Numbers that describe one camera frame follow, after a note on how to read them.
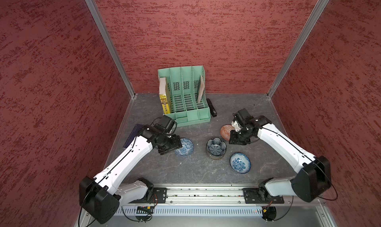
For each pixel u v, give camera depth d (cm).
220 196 76
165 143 62
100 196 37
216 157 79
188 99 118
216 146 85
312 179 40
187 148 90
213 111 106
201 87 102
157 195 74
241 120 65
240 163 85
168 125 61
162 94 84
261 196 66
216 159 81
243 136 67
